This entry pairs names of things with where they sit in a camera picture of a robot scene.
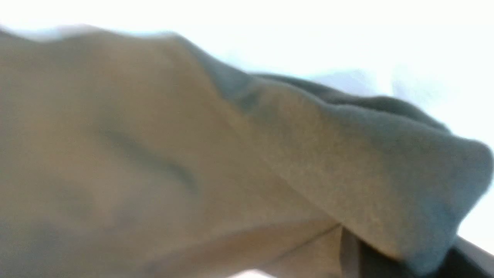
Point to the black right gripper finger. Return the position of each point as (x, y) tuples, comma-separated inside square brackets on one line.
[(422, 253)]

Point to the dark gray long-sleeve shirt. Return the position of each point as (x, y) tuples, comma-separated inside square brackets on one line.
[(145, 157)]

